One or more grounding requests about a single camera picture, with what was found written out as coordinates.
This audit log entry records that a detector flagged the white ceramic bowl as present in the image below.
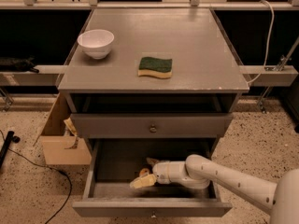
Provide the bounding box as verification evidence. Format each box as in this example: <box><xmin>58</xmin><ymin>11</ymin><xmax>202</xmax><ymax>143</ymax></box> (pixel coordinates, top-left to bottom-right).
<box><xmin>77</xmin><ymin>29</ymin><xmax>114</xmax><ymax>60</ymax></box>

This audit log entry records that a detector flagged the cardboard box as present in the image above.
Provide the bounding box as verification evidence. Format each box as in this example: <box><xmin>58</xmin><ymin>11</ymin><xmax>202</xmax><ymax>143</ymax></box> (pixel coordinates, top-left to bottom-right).
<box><xmin>39</xmin><ymin>94</ymin><xmax>92</xmax><ymax>165</ymax></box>

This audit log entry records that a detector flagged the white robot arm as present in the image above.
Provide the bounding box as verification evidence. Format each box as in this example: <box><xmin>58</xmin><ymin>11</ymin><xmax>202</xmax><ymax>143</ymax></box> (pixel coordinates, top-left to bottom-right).
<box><xmin>130</xmin><ymin>155</ymin><xmax>299</xmax><ymax>224</ymax></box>

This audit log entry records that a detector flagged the black floor cable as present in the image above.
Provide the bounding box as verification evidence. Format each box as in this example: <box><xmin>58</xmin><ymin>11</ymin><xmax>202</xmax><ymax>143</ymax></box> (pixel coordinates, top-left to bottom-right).
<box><xmin>0</xmin><ymin>130</ymin><xmax>73</xmax><ymax>224</ymax></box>

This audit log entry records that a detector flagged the black bar on floor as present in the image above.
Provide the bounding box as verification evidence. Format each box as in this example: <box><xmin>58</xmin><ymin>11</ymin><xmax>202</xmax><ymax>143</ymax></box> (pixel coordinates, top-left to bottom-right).
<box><xmin>0</xmin><ymin>131</ymin><xmax>21</xmax><ymax>168</ymax></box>

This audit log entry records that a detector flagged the black object on rail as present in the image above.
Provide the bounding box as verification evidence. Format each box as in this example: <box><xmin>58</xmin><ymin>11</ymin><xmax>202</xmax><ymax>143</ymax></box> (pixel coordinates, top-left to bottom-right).
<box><xmin>0</xmin><ymin>57</ymin><xmax>39</xmax><ymax>74</ymax></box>

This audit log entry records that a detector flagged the closed grey top drawer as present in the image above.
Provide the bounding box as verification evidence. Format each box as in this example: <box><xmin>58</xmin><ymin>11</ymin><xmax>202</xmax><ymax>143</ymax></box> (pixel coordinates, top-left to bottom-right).
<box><xmin>71</xmin><ymin>114</ymin><xmax>233</xmax><ymax>138</ymax></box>

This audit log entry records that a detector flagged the white hanging cable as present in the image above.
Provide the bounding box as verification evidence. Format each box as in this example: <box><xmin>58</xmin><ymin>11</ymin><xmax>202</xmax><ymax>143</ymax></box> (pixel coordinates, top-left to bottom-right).
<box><xmin>246</xmin><ymin>0</ymin><xmax>276</xmax><ymax>86</ymax></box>

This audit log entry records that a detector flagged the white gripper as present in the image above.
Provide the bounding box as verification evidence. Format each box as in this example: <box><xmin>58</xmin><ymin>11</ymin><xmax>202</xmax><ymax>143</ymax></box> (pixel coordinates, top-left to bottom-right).
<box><xmin>130</xmin><ymin>158</ymin><xmax>170</xmax><ymax>189</ymax></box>

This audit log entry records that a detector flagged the small orange fruit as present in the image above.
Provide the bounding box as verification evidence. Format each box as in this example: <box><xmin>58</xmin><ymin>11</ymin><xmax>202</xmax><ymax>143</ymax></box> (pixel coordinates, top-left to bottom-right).
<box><xmin>139</xmin><ymin>168</ymin><xmax>150</xmax><ymax>177</ymax></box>

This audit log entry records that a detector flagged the open grey middle drawer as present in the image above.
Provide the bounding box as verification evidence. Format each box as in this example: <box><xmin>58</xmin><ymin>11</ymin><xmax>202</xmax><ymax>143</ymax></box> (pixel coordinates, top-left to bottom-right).
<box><xmin>73</xmin><ymin>139</ymin><xmax>232</xmax><ymax>217</ymax></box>

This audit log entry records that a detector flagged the green and yellow sponge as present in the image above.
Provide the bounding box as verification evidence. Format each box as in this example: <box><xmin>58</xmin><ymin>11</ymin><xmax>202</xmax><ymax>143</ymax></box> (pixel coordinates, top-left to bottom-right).
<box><xmin>137</xmin><ymin>57</ymin><xmax>172</xmax><ymax>79</ymax></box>

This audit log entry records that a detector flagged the grey wooden drawer cabinet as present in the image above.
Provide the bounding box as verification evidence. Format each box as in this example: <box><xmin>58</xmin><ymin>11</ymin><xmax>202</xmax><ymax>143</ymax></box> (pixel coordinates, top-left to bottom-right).
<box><xmin>57</xmin><ymin>7</ymin><xmax>250</xmax><ymax>147</ymax></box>

